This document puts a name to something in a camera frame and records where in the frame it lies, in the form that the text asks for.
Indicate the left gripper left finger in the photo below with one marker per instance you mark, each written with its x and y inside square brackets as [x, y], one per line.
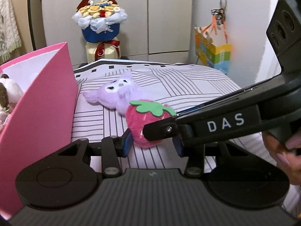
[112, 148]

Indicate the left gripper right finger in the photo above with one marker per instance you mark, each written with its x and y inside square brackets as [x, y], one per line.
[195, 152]

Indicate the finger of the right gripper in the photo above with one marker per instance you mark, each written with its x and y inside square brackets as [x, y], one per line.
[166, 128]
[188, 110]

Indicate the pink strawberry plush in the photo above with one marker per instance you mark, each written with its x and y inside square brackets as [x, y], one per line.
[144, 112]

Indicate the purple plush toy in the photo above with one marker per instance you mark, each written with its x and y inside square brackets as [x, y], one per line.
[116, 95]

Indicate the pink cardboard box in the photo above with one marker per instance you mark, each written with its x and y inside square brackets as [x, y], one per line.
[41, 123]

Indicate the white brown plush toy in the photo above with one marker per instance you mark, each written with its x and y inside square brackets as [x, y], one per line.
[11, 93]

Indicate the person's right hand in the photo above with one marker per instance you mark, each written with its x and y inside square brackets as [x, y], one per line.
[287, 161]

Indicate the striped table cloth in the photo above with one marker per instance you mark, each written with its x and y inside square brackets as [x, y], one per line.
[180, 86]

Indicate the colourful paper gift bag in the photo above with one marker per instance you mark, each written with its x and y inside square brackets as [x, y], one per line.
[212, 45]

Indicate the beige wardrobe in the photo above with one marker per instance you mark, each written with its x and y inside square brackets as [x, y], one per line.
[148, 30]

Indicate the flower bouquet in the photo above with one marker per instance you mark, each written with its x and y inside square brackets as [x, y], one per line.
[100, 25]

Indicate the cream knitted cardigan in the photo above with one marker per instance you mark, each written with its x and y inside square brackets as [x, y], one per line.
[10, 39]

